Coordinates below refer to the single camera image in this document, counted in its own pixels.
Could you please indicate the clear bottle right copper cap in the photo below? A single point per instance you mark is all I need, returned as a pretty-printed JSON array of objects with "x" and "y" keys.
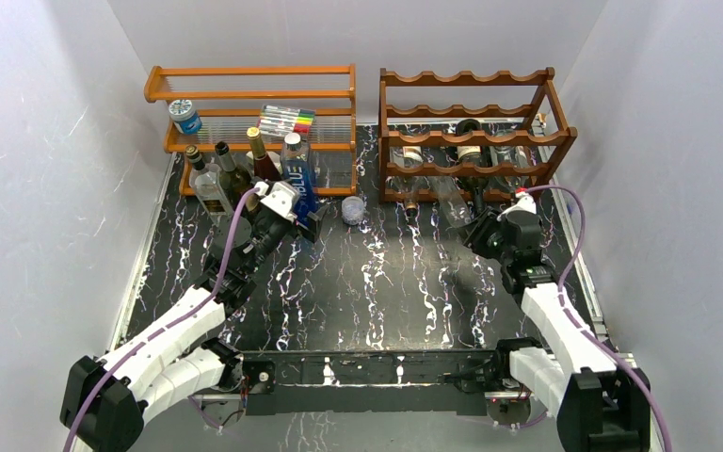
[{"x": 516, "y": 157}]

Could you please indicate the clear square liquor bottle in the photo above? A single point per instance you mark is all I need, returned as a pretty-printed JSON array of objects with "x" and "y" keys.
[{"x": 204, "y": 180}]

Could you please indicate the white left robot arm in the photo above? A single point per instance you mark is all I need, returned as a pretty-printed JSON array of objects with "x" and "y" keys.
[{"x": 109, "y": 399}]

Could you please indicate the brown wooden wine rack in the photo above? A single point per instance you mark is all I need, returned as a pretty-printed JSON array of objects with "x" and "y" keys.
[{"x": 540, "y": 123}]

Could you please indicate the clear bottle copper cap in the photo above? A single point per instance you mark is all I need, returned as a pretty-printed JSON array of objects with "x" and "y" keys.
[
  {"x": 408, "y": 157},
  {"x": 516, "y": 157}
]

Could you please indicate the clear jar of paper clips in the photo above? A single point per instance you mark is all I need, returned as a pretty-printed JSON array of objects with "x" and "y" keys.
[{"x": 353, "y": 210}]

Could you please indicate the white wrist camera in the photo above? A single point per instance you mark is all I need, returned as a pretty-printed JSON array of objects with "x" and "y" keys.
[
  {"x": 524, "y": 203},
  {"x": 279, "y": 197}
]

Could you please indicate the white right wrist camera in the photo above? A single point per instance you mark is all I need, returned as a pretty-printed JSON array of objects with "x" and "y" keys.
[{"x": 524, "y": 203}]

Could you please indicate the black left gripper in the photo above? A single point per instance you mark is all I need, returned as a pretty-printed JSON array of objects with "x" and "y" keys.
[{"x": 309, "y": 232}]

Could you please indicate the pack of coloured markers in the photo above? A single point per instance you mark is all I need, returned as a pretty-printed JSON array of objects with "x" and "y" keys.
[{"x": 279, "y": 121}]

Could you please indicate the dark wine bottle black neck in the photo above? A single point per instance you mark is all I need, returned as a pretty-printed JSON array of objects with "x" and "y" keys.
[{"x": 472, "y": 154}]

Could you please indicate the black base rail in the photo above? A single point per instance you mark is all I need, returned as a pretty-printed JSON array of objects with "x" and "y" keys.
[{"x": 467, "y": 382}]

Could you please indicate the orange wooden shelf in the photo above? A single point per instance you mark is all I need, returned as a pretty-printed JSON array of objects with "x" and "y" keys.
[{"x": 229, "y": 101}]

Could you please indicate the clear bottle neck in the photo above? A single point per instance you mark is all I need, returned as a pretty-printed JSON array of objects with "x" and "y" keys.
[{"x": 453, "y": 206}]

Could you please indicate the green wine bottle white neck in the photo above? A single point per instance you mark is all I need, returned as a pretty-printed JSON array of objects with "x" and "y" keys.
[{"x": 234, "y": 179}]

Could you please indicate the blue lidded round jar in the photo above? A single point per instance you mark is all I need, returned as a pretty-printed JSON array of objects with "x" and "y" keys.
[{"x": 185, "y": 116}]

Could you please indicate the blue carton bottle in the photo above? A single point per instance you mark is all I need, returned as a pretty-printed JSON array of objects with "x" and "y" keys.
[{"x": 298, "y": 167}]

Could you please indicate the dark red bottle gold cap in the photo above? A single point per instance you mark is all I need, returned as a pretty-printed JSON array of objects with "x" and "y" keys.
[{"x": 264, "y": 167}]

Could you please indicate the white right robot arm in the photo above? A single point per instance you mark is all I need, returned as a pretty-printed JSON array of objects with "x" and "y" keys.
[{"x": 598, "y": 402}]

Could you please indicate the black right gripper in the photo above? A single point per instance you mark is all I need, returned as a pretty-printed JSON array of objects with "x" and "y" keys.
[{"x": 478, "y": 229}]

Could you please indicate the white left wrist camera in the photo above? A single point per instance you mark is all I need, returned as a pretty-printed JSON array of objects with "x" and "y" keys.
[{"x": 279, "y": 197}]

